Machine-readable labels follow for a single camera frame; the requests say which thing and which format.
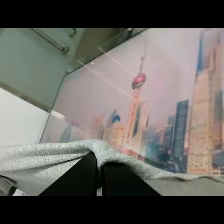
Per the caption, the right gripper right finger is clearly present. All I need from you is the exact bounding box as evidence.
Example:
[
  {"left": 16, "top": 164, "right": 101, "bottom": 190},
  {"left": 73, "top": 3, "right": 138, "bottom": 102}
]
[{"left": 101, "top": 161, "right": 162, "bottom": 197}]

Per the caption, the grey garment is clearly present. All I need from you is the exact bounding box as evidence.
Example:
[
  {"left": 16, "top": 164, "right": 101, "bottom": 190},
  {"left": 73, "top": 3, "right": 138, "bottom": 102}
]
[{"left": 0, "top": 139, "right": 224, "bottom": 197}]

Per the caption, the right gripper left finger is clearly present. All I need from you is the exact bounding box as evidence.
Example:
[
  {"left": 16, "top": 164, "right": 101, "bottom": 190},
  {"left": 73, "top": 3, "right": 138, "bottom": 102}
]
[{"left": 39, "top": 151, "right": 100, "bottom": 197}]

